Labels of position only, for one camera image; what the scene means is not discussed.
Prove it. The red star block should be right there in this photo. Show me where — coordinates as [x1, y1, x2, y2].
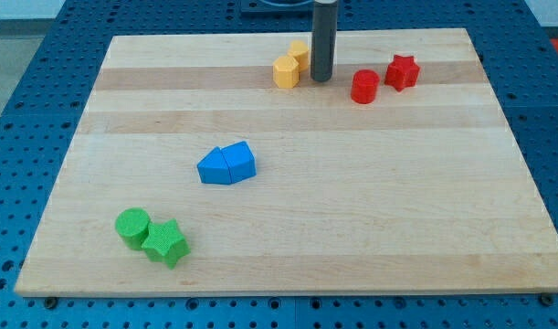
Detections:
[384, 55, 420, 92]

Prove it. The wooden board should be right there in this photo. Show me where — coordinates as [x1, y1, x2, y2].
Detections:
[15, 28, 558, 298]

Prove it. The green star block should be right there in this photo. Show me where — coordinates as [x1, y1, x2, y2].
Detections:
[142, 218, 191, 270]

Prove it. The green cylinder block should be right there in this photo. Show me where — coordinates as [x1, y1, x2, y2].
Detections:
[115, 207, 151, 250]

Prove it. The blue triangle block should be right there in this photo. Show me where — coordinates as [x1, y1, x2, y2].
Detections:
[196, 147, 232, 185]

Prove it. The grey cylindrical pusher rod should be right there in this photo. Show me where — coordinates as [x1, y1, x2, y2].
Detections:
[311, 0, 339, 82]

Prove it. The red cylinder block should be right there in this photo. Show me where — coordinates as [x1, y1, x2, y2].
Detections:
[351, 69, 380, 104]

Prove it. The blue pentagon block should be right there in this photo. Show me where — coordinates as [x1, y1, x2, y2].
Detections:
[221, 141, 257, 184]

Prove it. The yellow heart block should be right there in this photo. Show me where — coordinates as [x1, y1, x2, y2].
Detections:
[287, 40, 310, 71]

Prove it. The yellow hexagon block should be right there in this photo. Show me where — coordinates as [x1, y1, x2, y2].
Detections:
[273, 56, 300, 89]

